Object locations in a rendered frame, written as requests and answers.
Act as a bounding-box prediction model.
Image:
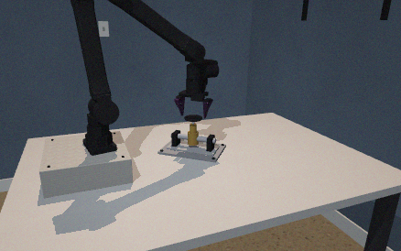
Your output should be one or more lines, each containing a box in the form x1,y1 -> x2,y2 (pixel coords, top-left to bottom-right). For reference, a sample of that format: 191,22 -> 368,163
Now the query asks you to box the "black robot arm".
70,0 -> 219,156

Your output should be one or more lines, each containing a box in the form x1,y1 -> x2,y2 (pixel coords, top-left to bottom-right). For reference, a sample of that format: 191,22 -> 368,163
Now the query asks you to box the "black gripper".
174,79 -> 213,119

